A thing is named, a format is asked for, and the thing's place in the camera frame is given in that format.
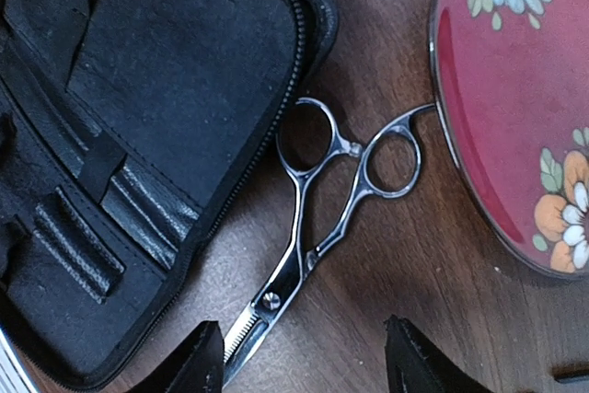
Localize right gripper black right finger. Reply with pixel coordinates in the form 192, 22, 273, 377
385, 315, 491, 393

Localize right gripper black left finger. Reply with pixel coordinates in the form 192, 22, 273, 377
128, 321, 225, 393

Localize silver thinning scissors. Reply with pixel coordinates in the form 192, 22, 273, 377
223, 97, 434, 387

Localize black zippered tool case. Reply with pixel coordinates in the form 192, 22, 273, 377
1, 0, 338, 392

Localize red floral plate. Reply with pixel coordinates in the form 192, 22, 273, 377
428, 0, 588, 280

